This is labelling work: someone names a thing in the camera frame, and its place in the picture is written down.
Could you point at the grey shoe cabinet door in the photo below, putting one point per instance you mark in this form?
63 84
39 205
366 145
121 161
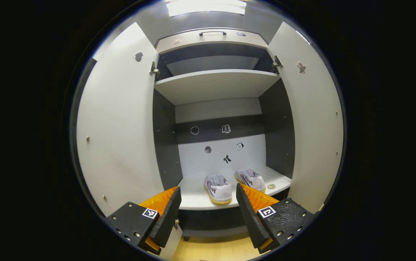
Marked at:
313 137
121 127

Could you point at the large ceiling light panel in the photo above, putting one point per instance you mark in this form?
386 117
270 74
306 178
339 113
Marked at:
206 7

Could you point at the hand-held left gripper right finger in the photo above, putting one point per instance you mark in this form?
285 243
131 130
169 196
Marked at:
249 217

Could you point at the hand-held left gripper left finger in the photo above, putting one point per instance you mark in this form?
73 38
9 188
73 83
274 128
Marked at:
168 217

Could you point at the grey shoe cabinet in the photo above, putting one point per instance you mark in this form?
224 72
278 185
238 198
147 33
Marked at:
215 85

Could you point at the white striped shoe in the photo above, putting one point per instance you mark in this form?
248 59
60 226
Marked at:
218 190
251 179

